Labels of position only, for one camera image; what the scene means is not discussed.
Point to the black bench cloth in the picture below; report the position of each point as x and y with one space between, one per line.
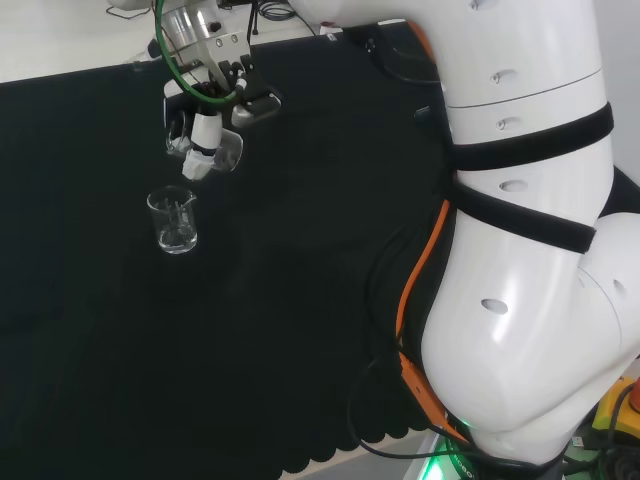
150 350

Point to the small clear glass beaker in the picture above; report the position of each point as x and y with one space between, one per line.
231 150

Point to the small clear cloth clip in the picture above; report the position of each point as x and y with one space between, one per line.
138 67

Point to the yellow stop button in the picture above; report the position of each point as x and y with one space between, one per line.
612 407

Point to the clear glass beaker with spout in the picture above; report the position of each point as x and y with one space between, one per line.
172 235

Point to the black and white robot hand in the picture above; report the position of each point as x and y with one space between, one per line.
206 129

